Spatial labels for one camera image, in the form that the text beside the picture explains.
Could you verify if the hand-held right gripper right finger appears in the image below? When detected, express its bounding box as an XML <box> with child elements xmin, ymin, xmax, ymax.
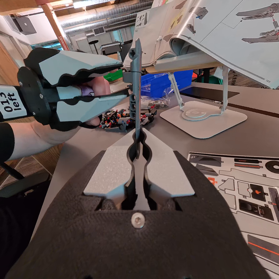
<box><xmin>141</xmin><ymin>127</ymin><xmax>195</xmax><ymax>203</ymax></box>

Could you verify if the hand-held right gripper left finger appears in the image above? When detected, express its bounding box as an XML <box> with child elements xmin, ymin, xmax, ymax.
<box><xmin>83</xmin><ymin>130</ymin><xmax>138</xmax><ymax>206</ymax></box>

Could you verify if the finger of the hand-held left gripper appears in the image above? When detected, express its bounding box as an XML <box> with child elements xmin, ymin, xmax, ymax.
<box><xmin>56</xmin><ymin>85</ymin><xmax>129</xmax><ymax>122</ymax></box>
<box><xmin>38</xmin><ymin>50</ymin><xmax>123</xmax><ymax>86</ymax></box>

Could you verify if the dark grey lego wing assembly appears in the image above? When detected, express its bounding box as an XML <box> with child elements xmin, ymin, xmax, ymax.
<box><xmin>122</xmin><ymin>38</ymin><xmax>144</xmax><ymax>160</ymax></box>

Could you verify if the person's left forearm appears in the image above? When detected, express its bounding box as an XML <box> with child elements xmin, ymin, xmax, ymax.
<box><xmin>0</xmin><ymin>122</ymin><xmax>36</xmax><ymax>163</ymax></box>

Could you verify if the partly built lego car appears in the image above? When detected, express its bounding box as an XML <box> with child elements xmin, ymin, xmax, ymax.
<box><xmin>99</xmin><ymin>107</ymin><xmax>158</xmax><ymax>133</ymax></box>

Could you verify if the lego sticker sheet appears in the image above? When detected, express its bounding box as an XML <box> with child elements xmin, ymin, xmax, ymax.
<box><xmin>187</xmin><ymin>151</ymin><xmax>279</xmax><ymax>279</ymax></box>

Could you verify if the plastic bag of lego parts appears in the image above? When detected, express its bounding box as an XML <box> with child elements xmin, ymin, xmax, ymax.
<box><xmin>141</xmin><ymin>95</ymin><xmax>171</xmax><ymax>110</ymax></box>

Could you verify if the lego instruction booklet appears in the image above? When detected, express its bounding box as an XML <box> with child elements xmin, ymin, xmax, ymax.
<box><xmin>123</xmin><ymin>0</ymin><xmax>279</xmax><ymax>90</ymax></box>

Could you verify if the person's left hand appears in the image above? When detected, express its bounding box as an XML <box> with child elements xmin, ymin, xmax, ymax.
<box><xmin>28</xmin><ymin>75</ymin><xmax>112</xmax><ymax>154</ymax></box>

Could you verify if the black floor lamp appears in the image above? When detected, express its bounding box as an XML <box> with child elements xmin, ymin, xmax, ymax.
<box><xmin>88</xmin><ymin>40</ymin><xmax>100</xmax><ymax>55</ymax></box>

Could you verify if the green plastic bin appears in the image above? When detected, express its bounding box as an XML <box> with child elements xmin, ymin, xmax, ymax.
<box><xmin>103</xmin><ymin>69</ymin><xmax>124</xmax><ymax>83</ymax></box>

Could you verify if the white book stand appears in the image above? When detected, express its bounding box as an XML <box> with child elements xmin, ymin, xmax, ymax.
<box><xmin>153</xmin><ymin>36</ymin><xmax>248</xmax><ymax>139</ymax></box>

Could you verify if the grey office chair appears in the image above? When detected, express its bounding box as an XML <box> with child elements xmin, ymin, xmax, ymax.
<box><xmin>0</xmin><ymin>172</ymin><xmax>52</xmax><ymax>198</ymax></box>

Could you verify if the far blue bin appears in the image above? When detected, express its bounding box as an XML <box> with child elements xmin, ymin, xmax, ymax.
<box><xmin>140</xmin><ymin>70</ymin><xmax>194</xmax><ymax>98</ymax></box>

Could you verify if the person's dark clothing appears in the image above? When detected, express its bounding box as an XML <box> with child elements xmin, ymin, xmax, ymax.
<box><xmin>0</xmin><ymin>180</ymin><xmax>50</xmax><ymax>279</ymax></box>

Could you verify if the silver ventilation duct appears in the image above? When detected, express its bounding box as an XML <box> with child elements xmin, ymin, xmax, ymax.
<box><xmin>58</xmin><ymin>0</ymin><xmax>154</xmax><ymax>33</ymax></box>

